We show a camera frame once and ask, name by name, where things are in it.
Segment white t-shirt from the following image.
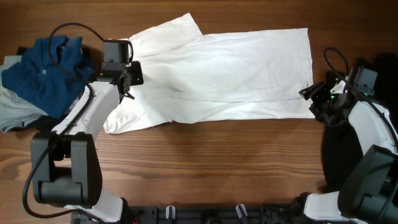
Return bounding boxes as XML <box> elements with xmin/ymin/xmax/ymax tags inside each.
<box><xmin>103</xmin><ymin>14</ymin><xmax>313</xmax><ymax>134</ymax></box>

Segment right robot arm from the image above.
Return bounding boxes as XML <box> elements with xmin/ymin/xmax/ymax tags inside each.
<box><xmin>292</xmin><ymin>59</ymin><xmax>397</xmax><ymax>223</ymax></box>

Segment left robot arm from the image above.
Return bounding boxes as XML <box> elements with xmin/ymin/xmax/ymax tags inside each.
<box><xmin>22</xmin><ymin>40</ymin><xmax>144</xmax><ymax>223</ymax></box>

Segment black garment right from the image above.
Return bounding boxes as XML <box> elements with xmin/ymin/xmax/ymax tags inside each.
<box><xmin>320</xmin><ymin>53</ymin><xmax>397</xmax><ymax>193</ymax></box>

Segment blue polo shirt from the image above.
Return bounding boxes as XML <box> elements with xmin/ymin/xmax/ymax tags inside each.
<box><xmin>2</xmin><ymin>35</ymin><xmax>96</xmax><ymax>118</ymax></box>

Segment light blue jeans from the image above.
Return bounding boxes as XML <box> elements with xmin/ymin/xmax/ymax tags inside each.
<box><xmin>0</xmin><ymin>55</ymin><xmax>93</xmax><ymax>134</ymax></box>

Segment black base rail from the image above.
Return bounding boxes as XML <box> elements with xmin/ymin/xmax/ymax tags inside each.
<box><xmin>70</xmin><ymin>203</ymin><xmax>307</xmax><ymax>224</ymax></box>

